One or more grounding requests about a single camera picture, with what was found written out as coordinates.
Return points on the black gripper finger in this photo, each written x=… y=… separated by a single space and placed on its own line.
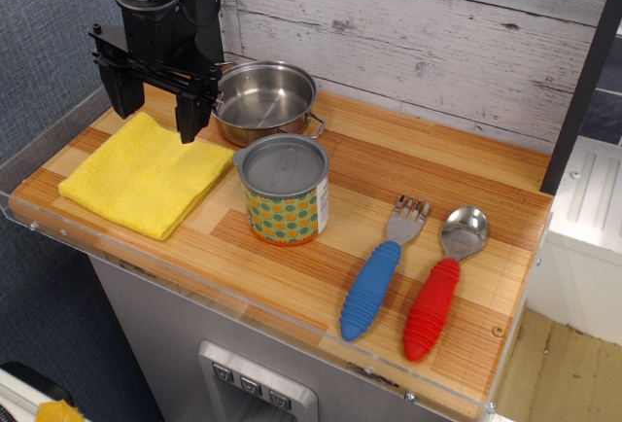
x=124 y=89
x=193 y=112

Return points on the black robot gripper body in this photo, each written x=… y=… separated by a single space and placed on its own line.
x=162 y=41

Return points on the patterned tin can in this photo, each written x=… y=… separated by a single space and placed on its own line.
x=285 y=180

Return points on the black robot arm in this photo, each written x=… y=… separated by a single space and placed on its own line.
x=173 y=45

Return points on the stainless steel pot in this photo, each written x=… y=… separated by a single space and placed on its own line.
x=262 y=98

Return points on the yellow folded cloth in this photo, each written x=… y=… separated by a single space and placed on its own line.
x=145 y=179

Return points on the silver dispenser panel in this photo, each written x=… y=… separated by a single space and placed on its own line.
x=241 y=390

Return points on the orange yellow object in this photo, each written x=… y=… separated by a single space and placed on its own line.
x=58 y=411

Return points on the white ribbed appliance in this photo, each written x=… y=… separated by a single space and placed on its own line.
x=576 y=278

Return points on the clear acrylic guard rail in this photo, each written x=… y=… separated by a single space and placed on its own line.
x=212 y=279

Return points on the blue handled fork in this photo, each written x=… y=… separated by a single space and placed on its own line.
x=367 y=294

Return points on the red handled spoon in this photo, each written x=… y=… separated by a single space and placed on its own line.
x=463 y=235

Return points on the dark vertical post right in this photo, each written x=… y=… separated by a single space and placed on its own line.
x=585 y=87

